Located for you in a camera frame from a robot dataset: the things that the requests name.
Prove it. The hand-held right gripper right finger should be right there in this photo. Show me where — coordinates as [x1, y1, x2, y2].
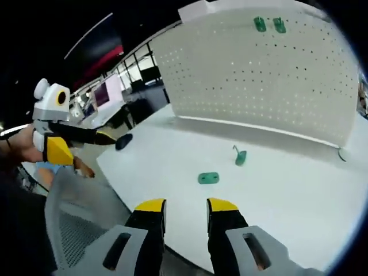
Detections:
[206, 197, 325, 276]

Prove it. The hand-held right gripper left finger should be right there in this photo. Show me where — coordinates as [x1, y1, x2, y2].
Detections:
[57, 198, 167, 276]

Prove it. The green hook assembly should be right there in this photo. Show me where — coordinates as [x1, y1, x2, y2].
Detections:
[197, 171, 221, 185]
[272, 17, 288, 34]
[252, 16, 267, 32]
[232, 144, 248, 167]

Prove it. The white perforated mounting plate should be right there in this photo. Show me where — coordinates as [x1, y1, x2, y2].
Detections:
[149, 2, 357, 162]

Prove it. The person's left hand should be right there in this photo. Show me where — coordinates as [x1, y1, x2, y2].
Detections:
[4, 124, 96, 179]

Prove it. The light blue cloth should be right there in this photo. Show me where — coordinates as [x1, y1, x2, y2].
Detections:
[34, 160, 63, 185]

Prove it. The white office desk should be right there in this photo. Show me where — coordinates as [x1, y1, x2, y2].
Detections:
[77, 103, 136, 130]

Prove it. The black computer mouse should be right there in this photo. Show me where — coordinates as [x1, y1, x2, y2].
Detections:
[114, 133, 133, 150]

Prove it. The white computer monitor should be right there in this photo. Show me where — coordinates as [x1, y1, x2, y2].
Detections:
[91, 73, 123, 112]

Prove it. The grey mesh chair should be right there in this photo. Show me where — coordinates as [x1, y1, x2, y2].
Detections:
[44, 168, 136, 271]

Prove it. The black chair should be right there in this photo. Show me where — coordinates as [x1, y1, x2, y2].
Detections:
[128, 97, 158, 127]

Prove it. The person's dark clothing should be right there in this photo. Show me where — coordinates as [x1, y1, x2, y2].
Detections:
[0, 163, 57, 276]

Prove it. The black computer monitor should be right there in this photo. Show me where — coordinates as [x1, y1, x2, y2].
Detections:
[140, 66, 160, 84]

